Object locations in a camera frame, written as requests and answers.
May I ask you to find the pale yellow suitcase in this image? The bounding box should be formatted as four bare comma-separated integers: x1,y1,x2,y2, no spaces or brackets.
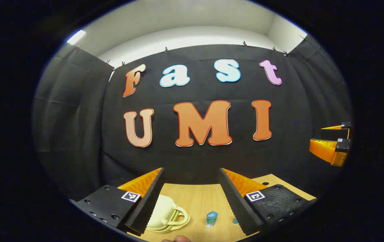
146,194,190,234

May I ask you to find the ceiling light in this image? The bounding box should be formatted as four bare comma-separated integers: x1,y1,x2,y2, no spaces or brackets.
67,30,87,45

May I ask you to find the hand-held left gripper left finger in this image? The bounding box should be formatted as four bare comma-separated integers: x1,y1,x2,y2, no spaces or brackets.
69,167,165,236

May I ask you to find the black backdrop cloth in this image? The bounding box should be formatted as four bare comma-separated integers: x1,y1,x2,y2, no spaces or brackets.
32,35,353,202

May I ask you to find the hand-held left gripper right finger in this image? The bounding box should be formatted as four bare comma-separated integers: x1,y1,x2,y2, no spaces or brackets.
219,168,317,236

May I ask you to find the blue glass lotion bottle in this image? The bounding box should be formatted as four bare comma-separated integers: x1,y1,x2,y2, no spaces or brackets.
206,211,219,227

